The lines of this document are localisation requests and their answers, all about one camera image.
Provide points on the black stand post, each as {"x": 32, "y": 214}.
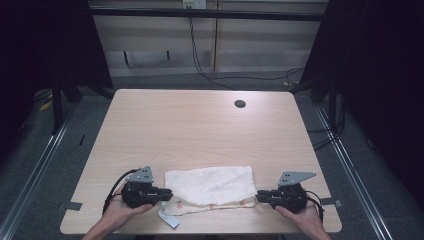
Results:
{"x": 57, "y": 110}
{"x": 332, "y": 106}

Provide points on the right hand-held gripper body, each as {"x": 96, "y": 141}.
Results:
{"x": 290, "y": 198}

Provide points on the white printed towel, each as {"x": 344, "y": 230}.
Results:
{"x": 210, "y": 185}

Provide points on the grey tape strip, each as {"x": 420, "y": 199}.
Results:
{"x": 71, "y": 206}
{"x": 331, "y": 201}

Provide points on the yellow floor item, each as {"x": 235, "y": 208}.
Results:
{"x": 45, "y": 106}

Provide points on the white wall socket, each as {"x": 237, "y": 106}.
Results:
{"x": 194, "y": 3}

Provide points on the metal floor rail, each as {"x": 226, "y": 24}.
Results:
{"x": 31, "y": 180}
{"x": 349, "y": 166}

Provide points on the dark curtain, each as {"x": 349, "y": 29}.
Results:
{"x": 383, "y": 83}
{"x": 40, "y": 50}

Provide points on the black horizontal bar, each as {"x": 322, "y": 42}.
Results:
{"x": 150, "y": 13}

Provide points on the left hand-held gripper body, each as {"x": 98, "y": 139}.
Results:
{"x": 136, "y": 195}

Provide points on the small black floor tape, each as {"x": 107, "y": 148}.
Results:
{"x": 82, "y": 140}

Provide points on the person's right hand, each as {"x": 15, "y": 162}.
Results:
{"x": 306, "y": 218}

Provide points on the person's left hand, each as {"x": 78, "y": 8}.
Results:
{"x": 116, "y": 211}

